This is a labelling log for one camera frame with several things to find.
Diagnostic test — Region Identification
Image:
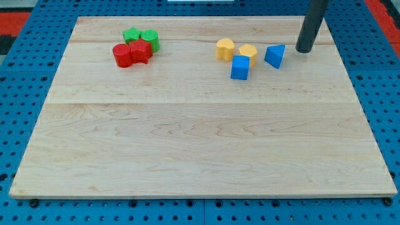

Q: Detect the blue triangle block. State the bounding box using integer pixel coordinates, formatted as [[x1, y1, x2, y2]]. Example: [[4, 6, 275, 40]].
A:
[[264, 44, 286, 69]]

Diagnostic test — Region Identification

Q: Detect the yellow hexagon block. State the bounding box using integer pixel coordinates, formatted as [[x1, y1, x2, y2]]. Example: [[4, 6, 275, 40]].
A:
[[239, 44, 258, 67]]

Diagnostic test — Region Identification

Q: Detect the blue cube block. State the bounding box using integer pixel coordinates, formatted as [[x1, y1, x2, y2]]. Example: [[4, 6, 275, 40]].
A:
[[231, 55, 250, 80]]

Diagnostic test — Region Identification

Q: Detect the yellow heart block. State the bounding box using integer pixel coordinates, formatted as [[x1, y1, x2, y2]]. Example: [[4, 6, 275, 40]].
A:
[[215, 38, 235, 61]]

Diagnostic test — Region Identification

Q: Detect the red star block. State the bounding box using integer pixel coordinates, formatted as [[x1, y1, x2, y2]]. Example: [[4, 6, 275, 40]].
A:
[[128, 38, 153, 64]]

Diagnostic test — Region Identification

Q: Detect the green cylinder block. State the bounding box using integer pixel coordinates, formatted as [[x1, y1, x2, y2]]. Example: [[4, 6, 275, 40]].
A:
[[141, 29, 160, 53]]

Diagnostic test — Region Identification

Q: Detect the red cylinder block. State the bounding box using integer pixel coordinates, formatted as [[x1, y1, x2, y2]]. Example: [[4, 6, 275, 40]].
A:
[[112, 44, 133, 68]]

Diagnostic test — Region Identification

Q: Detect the green star block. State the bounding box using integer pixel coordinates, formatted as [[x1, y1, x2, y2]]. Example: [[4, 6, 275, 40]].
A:
[[122, 27, 142, 44]]

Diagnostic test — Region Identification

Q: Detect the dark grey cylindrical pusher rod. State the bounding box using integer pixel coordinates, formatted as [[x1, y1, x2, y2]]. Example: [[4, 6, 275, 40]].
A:
[[296, 0, 329, 54]]

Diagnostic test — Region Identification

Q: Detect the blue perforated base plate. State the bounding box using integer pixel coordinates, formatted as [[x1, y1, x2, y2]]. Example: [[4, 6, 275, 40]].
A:
[[1, 0, 399, 224]]

